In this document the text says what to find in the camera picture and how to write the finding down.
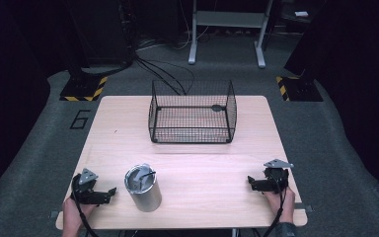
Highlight dark equipment cabinet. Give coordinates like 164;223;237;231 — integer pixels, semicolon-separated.
66;0;136;68

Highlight black wire mesh basket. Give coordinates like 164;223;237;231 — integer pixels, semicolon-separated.
147;79;238;145

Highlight person's left hand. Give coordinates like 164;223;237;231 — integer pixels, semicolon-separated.
61;197;97;237

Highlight black yellow striped base plate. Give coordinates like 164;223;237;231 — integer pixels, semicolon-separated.
274;75;325;103
58;75;109;103

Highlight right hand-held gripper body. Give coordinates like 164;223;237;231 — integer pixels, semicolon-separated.
254;158;295;194

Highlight person's right hand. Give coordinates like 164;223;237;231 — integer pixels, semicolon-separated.
263;186;297;225

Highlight black floor cables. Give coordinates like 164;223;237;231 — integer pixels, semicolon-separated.
133;53;195;97

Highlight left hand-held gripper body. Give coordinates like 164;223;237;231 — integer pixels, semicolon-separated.
70;167;112;205

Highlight silver metal tumbler with lid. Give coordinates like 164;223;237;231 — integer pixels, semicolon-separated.
123;163;163;213

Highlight white metal stand frame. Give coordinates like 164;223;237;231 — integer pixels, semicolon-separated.
188;0;274;69

